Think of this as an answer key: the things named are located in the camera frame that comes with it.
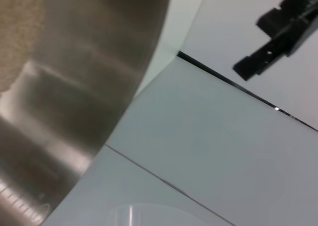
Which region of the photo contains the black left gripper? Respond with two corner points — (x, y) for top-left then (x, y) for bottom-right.
(232, 0), (318, 81)

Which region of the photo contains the stainless steel mixing bowl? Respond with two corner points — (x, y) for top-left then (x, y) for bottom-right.
(0, 0), (173, 226)

